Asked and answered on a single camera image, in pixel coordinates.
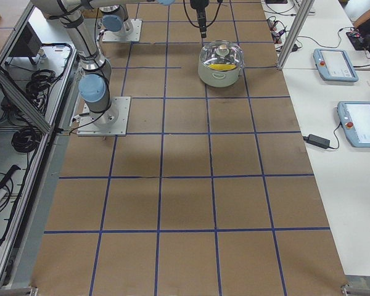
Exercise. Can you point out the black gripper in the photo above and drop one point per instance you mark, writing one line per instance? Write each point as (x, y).
(201, 13)

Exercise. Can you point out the glass pot lid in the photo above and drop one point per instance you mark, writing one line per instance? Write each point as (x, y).
(222, 52)

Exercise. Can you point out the yellow corn cob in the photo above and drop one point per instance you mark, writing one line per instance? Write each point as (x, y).
(222, 67)

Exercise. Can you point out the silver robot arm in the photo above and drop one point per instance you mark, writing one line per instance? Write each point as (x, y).
(116, 20)
(94, 85)

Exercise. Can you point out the pale green cooking pot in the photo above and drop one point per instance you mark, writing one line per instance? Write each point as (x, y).
(218, 79)

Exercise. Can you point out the blue teach pendant far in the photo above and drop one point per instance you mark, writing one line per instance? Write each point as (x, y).
(334, 65)

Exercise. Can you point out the blue teach pendant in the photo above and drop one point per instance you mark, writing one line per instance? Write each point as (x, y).
(355, 119)
(334, 65)

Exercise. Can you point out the black power adapter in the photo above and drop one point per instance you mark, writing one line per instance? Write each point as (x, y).
(317, 141)

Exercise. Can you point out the blue teach pendant near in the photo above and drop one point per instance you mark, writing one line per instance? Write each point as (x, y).
(355, 119)

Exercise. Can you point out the aluminium frame post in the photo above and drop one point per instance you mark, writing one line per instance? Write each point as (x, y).
(294, 31)

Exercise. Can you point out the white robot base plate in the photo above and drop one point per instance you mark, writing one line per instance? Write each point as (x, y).
(112, 122)

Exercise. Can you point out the aluminium frame rail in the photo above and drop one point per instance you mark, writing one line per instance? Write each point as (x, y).
(33, 176)

